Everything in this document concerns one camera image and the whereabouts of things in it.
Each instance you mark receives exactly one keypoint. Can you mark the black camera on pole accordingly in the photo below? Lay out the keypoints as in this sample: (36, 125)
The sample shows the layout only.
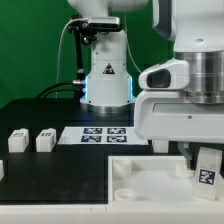
(95, 24)

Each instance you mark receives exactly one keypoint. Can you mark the black camera pole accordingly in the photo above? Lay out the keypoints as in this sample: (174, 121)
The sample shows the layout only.
(79, 62)

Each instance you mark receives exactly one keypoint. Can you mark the white obstacle front rail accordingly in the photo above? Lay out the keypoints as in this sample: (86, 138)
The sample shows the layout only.
(197, 212)

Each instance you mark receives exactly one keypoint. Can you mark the white obstacle left piece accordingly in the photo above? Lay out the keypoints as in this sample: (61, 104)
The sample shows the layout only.
(1, 170)

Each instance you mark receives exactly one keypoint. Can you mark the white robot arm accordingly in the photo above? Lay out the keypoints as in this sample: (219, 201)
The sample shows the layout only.
(195, 26)

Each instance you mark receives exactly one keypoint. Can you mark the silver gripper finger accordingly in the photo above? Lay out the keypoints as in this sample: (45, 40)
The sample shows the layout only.
(186, 152)

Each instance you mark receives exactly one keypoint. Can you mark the white sheet with tags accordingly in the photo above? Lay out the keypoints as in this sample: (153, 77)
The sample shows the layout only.
(100, 135)

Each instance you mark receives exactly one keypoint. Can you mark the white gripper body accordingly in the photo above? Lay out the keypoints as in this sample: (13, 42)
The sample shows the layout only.
(166, 115)

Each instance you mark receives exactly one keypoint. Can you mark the white square table top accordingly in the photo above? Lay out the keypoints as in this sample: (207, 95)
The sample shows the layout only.
(151, 179)

